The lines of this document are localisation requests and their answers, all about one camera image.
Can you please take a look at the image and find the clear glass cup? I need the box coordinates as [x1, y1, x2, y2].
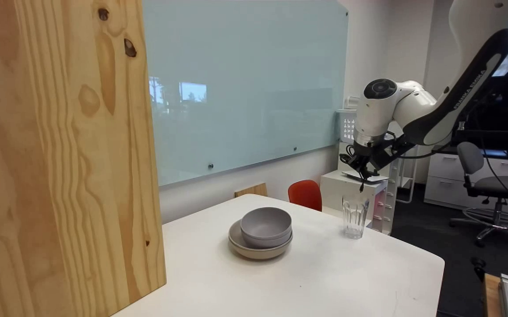
[341, 196, 371, 242]

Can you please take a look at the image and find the clear plastic drawer unit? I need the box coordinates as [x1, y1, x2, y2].
[371, 157, 419, 237]

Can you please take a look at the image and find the red chair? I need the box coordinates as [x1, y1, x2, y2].
[287, 178, 325, 214]

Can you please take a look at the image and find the grey bowl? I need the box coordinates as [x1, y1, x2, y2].
[239, 207, 295, 249]

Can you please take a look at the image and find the small wooden board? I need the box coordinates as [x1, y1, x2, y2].
[234, 182, 271, 200]

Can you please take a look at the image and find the black desk with monitors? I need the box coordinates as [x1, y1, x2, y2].
[454, 73, 508, 157]

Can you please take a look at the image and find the grey office chair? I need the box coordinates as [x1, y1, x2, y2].
[449, 140, 508, 251]

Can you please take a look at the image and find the glass whiteboard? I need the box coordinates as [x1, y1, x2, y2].
[140, 0, 352, 189]

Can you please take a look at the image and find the tall wooden box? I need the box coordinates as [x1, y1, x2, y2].
[0, 0, 168, 317]

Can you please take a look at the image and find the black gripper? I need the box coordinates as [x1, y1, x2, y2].
[348, 136, 399, 184]

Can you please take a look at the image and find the white cabinet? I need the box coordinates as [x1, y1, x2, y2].
[320, 170, 389, 233]

